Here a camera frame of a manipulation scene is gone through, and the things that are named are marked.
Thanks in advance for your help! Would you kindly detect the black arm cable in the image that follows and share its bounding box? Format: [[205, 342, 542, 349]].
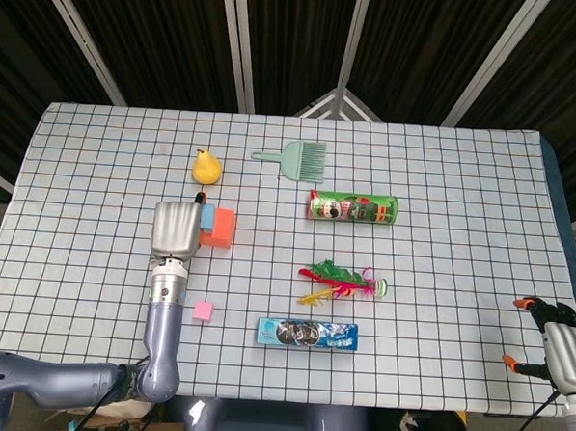
[[501, 388, 562, 431], [71, 356, 151, 431]]

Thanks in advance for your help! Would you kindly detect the blue Oreo cookie box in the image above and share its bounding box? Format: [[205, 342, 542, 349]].
[[255, 316, 361, 353]]

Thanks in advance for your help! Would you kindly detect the large orange foam cube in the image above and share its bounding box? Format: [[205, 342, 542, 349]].
[[198, 206, 238, 251]]

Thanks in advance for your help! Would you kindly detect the medium blue foam cube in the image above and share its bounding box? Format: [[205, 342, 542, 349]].
[[200, 203, 218, 233]]

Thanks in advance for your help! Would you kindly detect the small pink foam cube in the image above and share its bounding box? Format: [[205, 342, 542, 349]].
[[193, 300, 216, 324]]

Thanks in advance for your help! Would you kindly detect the green Pringles can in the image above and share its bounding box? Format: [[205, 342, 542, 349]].
[[307, 189, 399, 227]]

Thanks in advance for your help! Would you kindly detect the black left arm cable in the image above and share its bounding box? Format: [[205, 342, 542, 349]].
[[71, 356, 151, 431]]

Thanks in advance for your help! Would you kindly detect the grey-blue robot torso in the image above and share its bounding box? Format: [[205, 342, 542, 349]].
[[160, 394, 373, 431]]

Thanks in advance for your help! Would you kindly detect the black folding partition screen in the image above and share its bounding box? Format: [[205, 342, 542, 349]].
[[0, 0, 576, 241]]

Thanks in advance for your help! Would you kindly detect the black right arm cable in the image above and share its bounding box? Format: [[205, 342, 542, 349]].
[[501, 388, 562, 431]]

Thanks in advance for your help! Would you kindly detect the colourful feather shuttlecock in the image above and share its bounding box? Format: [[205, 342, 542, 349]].
[[296, 257, 391, 310]]

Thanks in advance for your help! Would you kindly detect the yellow plastic pear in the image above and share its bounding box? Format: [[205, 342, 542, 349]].
[[191, 148, 224, 187]]

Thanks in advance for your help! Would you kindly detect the white metal stand foot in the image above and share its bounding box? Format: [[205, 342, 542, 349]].
[[292, 83, 386, 124]]

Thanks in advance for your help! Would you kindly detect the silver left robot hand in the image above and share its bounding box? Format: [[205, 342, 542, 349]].
[[150, 188, 209, 263]]

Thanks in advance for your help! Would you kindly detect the white plastic bag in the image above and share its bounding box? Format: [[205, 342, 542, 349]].
[[47, 389, 159, 420]]

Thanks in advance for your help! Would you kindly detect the light blue checked tablecloth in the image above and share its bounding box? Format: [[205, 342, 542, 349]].
[[0, 98, 576, 418]]

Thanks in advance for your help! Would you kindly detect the green plastic comb brush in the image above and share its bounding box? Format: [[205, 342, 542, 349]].
[[249, 137, 328, 184]]

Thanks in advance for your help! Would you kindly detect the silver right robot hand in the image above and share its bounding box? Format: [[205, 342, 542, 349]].
[[500, 294, 576, 398]]

